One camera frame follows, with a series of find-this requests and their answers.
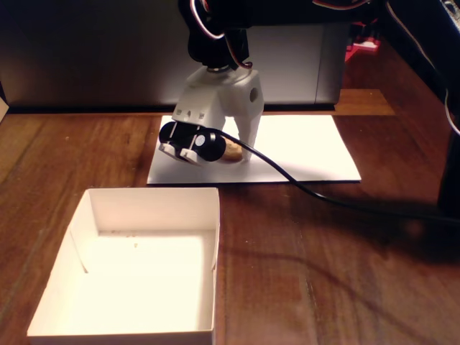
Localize white plastic gripper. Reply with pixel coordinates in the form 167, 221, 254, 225
171, 66, 265, 165

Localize round mini chocolate chip cookie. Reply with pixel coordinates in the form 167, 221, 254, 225
221, 140, 245, 164

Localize white open cardboard box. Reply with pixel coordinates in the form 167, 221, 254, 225
27, 188, 221, 345

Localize white paper sheet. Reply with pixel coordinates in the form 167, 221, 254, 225
146, 114, 362, 185

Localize red plastic clamp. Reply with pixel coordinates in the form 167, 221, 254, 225
344, 21, 382, 64

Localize dark grey metal case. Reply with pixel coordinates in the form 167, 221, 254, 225
0, 0, 355, 113

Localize black camera with white mount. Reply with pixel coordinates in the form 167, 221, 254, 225
157, 121, 228, 169

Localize white red servo wires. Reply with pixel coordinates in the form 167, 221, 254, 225
188, 0, 254, 70
386, 0, 460, 136

